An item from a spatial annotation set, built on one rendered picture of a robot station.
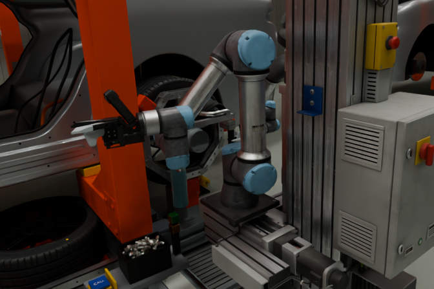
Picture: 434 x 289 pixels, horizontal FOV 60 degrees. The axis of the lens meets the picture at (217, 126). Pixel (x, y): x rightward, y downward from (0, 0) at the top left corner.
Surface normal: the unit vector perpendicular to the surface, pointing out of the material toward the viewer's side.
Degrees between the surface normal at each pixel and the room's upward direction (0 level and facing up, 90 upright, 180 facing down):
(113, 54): 90
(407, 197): 90
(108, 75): 90
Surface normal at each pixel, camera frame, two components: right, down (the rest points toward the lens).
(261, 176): 0.37, 0.37
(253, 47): 0.37, 0.11
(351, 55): 0.59, 0.20
